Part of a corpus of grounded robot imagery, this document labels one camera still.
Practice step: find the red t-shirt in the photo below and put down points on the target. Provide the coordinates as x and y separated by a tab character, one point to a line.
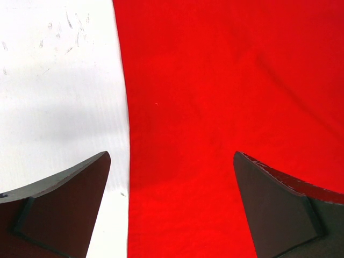
205	79

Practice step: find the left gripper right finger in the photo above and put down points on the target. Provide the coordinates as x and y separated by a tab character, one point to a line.
288	217

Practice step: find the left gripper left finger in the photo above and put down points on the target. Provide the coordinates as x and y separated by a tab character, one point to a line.
55	216

